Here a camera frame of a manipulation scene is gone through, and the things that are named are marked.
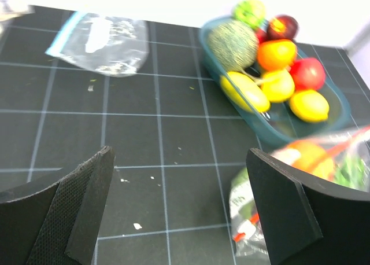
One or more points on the yellow lemon front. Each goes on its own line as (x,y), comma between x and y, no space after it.
(310,106)

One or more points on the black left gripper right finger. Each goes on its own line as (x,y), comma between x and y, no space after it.
(305,219)

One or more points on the grey green melon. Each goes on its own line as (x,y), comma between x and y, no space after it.
(234,45)

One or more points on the black grid mat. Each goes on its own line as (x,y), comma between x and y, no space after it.
(178,141)

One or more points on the teal fruit bowl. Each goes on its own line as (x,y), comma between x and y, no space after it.
(279,125)

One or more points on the long yellow lemon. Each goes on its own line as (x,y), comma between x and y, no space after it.
(241,86)

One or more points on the yellow fruit centre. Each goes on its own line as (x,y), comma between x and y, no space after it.
(278,86)

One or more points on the orange fruit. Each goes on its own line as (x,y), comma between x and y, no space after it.
(312,159)
(276,54)

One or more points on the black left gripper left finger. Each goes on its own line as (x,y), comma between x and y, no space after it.
(55,219)

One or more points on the clear bag with orange zipper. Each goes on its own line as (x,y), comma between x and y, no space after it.
(349,149)

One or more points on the clear bag with blue zipper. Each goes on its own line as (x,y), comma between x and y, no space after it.
(109,45)

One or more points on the red apple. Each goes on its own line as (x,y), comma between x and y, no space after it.
(308,73)

